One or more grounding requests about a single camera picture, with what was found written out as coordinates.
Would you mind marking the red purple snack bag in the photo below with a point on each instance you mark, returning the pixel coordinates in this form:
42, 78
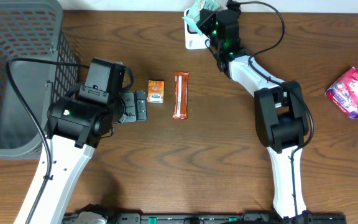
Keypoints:
344, 93

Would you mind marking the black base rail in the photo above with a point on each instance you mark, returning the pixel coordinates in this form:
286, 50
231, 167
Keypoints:
97, 214

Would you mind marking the teal snack packet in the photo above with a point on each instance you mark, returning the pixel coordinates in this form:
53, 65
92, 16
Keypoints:
193, 15

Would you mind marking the orange tissue pack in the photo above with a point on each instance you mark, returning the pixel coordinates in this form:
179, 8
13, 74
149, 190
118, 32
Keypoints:
155, 91

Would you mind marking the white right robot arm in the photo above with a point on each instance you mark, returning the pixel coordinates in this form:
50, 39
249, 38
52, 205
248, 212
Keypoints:
283, 122

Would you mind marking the orange chocolate bar wrapper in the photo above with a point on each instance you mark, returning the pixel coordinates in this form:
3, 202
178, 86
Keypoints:
181, 95

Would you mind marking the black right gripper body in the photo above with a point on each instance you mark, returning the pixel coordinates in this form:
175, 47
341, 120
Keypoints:
209, 25

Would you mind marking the grey plastic mesh basket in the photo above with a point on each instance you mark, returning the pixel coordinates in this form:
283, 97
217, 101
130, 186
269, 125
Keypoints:
31, 32

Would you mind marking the white barcode scanner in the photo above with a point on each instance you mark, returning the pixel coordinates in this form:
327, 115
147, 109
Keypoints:
194, 39

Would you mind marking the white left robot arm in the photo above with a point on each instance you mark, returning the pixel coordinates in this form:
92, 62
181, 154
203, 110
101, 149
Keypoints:
73, 131

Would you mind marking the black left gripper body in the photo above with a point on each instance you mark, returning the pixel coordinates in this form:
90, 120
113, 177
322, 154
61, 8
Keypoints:
130, 106

